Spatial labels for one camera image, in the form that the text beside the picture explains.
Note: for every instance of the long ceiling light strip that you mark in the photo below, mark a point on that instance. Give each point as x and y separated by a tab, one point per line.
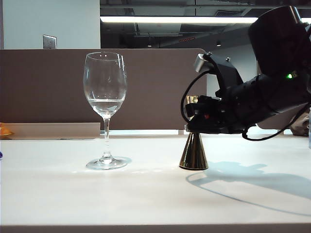
182	20

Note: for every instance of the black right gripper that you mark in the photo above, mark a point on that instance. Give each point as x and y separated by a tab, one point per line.
230	116

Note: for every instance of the wide brown desk partition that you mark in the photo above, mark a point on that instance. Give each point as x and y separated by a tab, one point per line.
158	85

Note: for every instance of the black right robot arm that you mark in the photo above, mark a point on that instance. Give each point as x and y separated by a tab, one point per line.
279	36

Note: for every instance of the clear plastic bottle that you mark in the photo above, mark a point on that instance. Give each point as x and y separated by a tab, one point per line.
309	136

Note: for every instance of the clear wine glass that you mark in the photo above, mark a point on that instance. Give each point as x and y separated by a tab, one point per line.
105	106

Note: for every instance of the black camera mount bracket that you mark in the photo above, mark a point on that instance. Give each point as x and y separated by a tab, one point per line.
228	72

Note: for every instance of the gold double-cone jigger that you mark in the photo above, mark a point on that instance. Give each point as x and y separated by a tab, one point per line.
193	155

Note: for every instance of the orange object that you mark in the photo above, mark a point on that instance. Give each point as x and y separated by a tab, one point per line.
4	131

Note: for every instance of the silver wall switch plate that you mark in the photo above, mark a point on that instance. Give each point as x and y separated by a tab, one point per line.
49	42

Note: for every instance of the brown lumpy object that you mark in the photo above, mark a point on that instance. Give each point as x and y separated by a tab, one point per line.
302	127

